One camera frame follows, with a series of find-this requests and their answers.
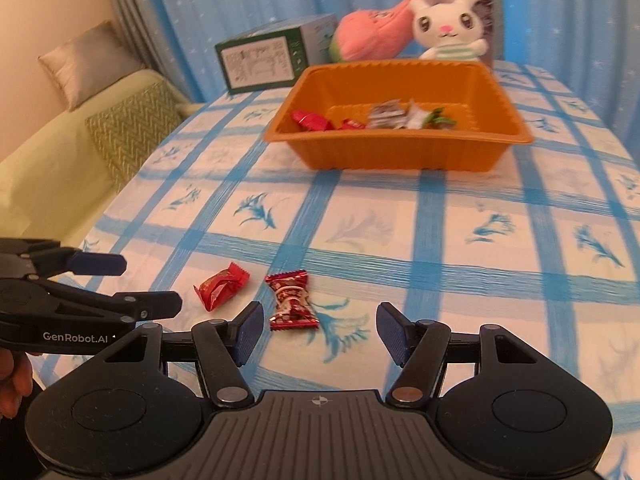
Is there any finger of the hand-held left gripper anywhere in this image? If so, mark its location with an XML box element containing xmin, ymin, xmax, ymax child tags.
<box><xmin>0</xmin><ymin>239</ymin><xmax>127</xmax><ymax>281</ymax></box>
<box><xmin>40</xmin><ymin>282</ymin><xmax>183</xmax><ymax>322</ymax></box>

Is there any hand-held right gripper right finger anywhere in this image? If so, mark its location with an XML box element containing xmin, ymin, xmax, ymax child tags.
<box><xmin>376</xmin><ymin>302</ymin><xmax>538</xmax><ymax>408</ymax></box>

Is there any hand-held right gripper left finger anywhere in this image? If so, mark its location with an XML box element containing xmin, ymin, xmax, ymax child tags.
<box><xmin>102</xmin><ymin>301</ymin><xmax>264</xmax><ymax>408</ymax></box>

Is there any red patterned candy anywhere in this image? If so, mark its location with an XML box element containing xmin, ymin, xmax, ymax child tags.
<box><xmin>264</xmin><ymin>270</ymin><xmax>320</xmax><ymax>332</ymax></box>

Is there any plain red candy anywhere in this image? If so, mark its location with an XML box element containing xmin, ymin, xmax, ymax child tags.
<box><xmin>194</xmin><ymin>262</ymin><xmax>250</xmax><ymax>312</ymax></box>

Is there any orange plastic tray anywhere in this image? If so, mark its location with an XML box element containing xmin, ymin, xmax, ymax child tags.
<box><xmin>263</xmin><ymin>59</ymin><xmax>533</xmax><ymax>172</ymax></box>

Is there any silver and green snack packet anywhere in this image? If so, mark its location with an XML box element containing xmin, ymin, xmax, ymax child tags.
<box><xmin>406</xmin><ymin>100</ymin><xmax>458</xmax><ymax>130</ymax></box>

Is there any clear packet of dark snack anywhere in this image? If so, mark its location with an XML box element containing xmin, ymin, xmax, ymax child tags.
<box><xmin>369</xmin><ymin>100</ymin><xmax>410</xmax><ymax>129</ymax></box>

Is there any person's left hand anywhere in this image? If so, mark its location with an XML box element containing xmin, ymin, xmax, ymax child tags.
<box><xmin>0</xmin><ymin>347</ymin><xmax>34</xmax><ymax>419</ymax></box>

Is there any blue checked tablecloth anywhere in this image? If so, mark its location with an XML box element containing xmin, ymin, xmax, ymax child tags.
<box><xmin>30</xmin><ymin>60</ymin><xmax>640</xmax><ymax>480</ymax></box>

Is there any green chevron cushion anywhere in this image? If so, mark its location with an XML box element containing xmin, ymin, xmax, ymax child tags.
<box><xmin>85</xmin><ymin>81</ymin><xmax>183</xmax><ymax>190</ymax></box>

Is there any beige pillow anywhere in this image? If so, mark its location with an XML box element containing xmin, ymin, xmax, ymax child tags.
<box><xmin>38</xmin><ymin>21</ymin><xmax>146</xmax><ymax>112</ymax></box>

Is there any grey curtain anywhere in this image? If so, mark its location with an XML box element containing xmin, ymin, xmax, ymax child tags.
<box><xmin>97</xmin><ymin>0</ymin><xmax>206</xmax><ymax>106</ymax></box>

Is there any green and white carton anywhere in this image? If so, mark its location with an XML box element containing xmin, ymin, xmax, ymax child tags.
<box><xmin>215</xmin><ymin>13</ymin><xmax>338</xmax><ymax>95</ymax></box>

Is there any pink plush toy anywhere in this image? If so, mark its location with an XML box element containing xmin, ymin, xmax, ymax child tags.
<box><xmin>330</xmin><ymin>0</ymin><xmax>423</xmax><ymax>64</ymax></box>

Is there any white bunny plush toy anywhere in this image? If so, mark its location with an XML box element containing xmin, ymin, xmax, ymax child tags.
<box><xmin>409</xmin><ymin>0</ymin><xmax>488</xmax><ymax>62</ymax></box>

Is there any grey floral patterned box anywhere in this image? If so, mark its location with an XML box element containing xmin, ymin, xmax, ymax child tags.
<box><xmin>420</xmin><ymin>0</ymin><xmax>496</xmax><ymax>68</ymax></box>

